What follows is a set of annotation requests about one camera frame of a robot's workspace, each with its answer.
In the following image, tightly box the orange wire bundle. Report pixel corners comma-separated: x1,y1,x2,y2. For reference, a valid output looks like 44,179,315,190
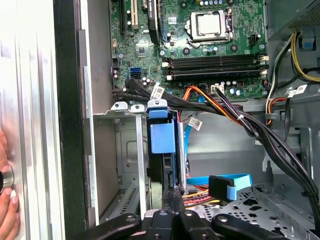
183,86,241,123

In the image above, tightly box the person's hand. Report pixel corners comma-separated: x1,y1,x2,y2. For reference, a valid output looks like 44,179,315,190
0,127,21,240

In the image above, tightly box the black graphics card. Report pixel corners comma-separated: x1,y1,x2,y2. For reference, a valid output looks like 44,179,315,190
147,0,161,45

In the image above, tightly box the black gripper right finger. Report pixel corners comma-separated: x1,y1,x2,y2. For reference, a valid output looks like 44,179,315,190
174,187,291,240

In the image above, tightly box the hard disk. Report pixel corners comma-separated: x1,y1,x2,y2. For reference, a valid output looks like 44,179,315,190
146,99,188,209

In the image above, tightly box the disk power wire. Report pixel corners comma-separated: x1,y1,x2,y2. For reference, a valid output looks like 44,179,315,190
182,188,222,210

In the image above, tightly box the silver CPU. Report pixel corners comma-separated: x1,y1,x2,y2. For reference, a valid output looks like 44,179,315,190
196,13,222,36

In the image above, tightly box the white black wire bundle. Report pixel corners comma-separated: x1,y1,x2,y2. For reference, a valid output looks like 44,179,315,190
264,32,301,127

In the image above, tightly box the yellow wire bundle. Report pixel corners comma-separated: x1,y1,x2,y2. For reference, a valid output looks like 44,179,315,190
290,32,320,83

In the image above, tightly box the blue data wire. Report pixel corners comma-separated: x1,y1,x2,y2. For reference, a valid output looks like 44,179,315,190
183,109,253,203

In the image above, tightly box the green motherboard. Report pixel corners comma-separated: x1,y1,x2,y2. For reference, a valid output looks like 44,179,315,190
109,0,270,101

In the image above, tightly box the black cable bundle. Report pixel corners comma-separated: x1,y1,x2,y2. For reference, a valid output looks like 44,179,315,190
112,78,320,218

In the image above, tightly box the grey power supply unit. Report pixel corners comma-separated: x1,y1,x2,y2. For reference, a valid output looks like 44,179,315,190
266,0,320,41

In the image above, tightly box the metal disk bay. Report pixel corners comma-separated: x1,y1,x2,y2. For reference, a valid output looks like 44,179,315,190
92,99,188,226

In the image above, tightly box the CPU socket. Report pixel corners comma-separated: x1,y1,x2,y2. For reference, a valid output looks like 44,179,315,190
186,8,236,50

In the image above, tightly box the black PC case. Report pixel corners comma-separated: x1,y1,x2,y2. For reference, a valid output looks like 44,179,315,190
53,0,320,240

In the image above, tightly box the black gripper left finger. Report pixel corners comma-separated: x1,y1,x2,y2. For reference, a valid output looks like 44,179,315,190
86,188,176,240

